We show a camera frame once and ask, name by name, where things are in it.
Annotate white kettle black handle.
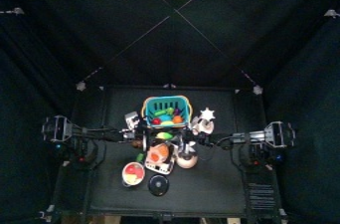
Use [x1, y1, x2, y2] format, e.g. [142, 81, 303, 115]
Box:
[174, 143, 199, 170]

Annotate green toy vegetable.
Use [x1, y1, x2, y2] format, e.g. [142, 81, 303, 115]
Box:
[154, 107, 175, 117]

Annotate white toy pot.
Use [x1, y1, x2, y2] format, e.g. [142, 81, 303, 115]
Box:
[122, 161, 148, 188]

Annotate white knife block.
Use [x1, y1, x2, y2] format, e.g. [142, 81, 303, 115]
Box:
[124, 111, 142, 128]

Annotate orange green toy carrot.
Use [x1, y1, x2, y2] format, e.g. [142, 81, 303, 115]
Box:
[156, 130, 175, 140]

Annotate white label sticker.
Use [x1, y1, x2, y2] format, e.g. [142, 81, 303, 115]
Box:
[247, 181, 279, 211]

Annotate black pot lid grey knob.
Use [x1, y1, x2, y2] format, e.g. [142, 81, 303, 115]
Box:
[148, 174, 171, 197]

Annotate white star-shaped toy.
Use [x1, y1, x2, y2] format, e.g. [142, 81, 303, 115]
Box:
[199, 107, 216, 121]

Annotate teal basket orange handles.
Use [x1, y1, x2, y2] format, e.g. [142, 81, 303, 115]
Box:
[142, 95, 194, 129]

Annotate orange toy food piece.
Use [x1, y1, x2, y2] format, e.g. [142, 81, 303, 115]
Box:
[151, 144, 171, 163]

